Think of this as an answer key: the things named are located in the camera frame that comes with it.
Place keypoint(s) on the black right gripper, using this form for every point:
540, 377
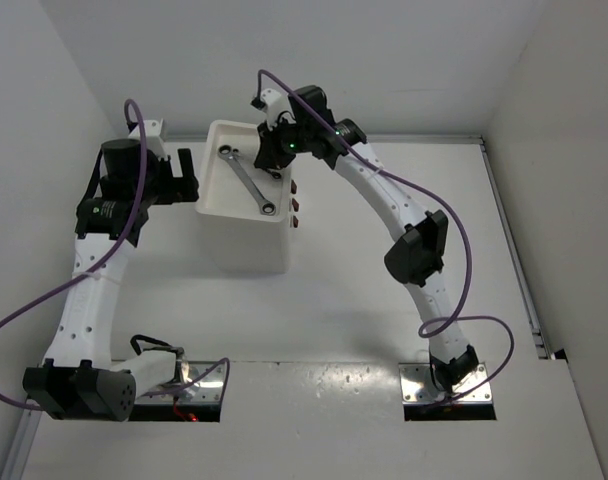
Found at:
270, 154

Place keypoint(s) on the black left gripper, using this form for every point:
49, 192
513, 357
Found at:
178, 190

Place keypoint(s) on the large silver ratchet wrench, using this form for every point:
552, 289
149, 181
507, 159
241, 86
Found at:
233, 158

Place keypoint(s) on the white drawer organizer cabinet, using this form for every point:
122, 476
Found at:
238, 238

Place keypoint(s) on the small silver wrench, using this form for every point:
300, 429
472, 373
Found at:
274, 174

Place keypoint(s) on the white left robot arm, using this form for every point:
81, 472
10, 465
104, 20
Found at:
78, 379

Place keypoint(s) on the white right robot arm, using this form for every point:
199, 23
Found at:
302, 123

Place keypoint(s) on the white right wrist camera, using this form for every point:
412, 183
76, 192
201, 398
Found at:
273, 104

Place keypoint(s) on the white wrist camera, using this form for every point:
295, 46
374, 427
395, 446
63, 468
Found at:
273, 104
155, 134

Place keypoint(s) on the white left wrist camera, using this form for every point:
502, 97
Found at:
155, 134

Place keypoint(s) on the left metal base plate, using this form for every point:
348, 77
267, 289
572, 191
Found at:
200, 384

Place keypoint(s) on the metal base plate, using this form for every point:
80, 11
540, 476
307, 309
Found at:
200, 384
419, 389

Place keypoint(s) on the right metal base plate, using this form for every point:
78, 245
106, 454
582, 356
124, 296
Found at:
419, 389

